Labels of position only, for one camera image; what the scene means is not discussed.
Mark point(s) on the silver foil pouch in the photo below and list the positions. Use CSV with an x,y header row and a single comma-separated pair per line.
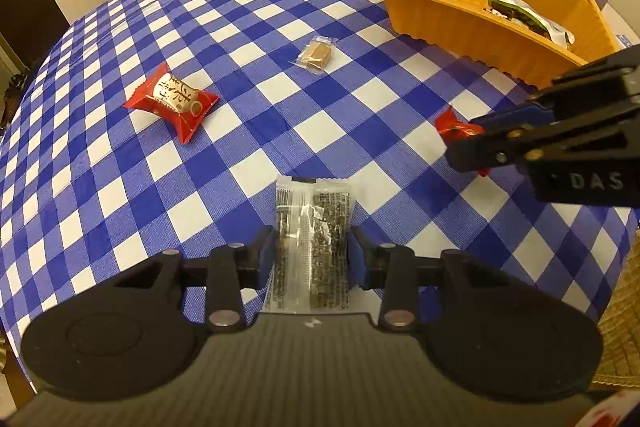
x,y
532,19

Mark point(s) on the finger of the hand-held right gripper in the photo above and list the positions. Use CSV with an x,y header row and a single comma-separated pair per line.
x,y
515,114
505,147

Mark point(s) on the tan woven seat cushion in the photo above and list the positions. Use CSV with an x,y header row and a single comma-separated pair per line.
x,y
620,317

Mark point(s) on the red white snack packet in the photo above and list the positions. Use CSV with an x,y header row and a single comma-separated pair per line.
x,y
170,99

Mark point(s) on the orange plastic tray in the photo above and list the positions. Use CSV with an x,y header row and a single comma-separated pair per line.
x,y
450,22

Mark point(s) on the brown candy in clear wrapper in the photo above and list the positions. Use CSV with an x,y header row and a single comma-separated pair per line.
x,y
315,54

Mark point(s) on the blue white checkered tablecloth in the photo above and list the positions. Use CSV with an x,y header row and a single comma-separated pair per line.
x,y
250,7

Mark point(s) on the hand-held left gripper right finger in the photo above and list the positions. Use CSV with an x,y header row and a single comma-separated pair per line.
x,y
357,262

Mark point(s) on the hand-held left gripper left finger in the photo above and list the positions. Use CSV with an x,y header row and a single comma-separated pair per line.
x,y
262,257

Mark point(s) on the small blue white packet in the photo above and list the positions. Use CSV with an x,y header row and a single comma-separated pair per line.
x,y
625,39

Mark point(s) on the bright red snack packet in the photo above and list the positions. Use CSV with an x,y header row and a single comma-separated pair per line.
x,y
450,127

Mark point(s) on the clear dark seaweed packet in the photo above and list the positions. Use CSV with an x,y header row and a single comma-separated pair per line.
x,y
320,217

